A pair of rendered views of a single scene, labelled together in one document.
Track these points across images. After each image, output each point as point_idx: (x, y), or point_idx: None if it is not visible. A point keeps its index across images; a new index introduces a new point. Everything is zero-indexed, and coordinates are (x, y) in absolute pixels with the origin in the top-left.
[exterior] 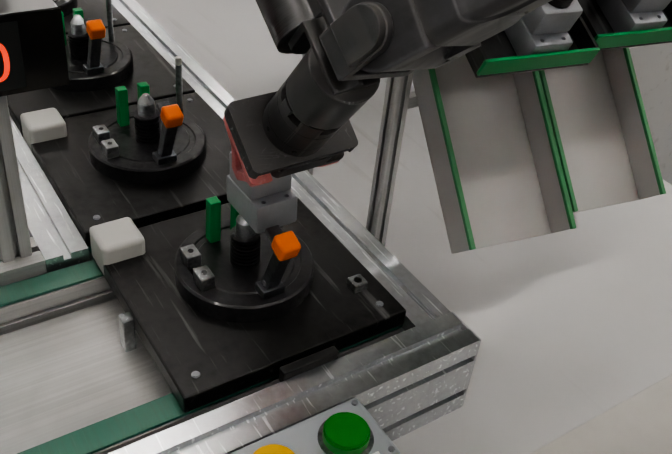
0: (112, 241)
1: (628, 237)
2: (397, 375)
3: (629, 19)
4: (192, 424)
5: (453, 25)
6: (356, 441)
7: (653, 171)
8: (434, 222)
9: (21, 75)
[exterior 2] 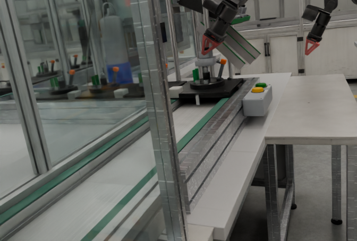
0: (177, 87)
1: None
2: (255, 82)
3: (241, 15)
4: (235, 94)
5: None
6: (264, 83)
7: (255, 50)
8: None
9: (162, 38)
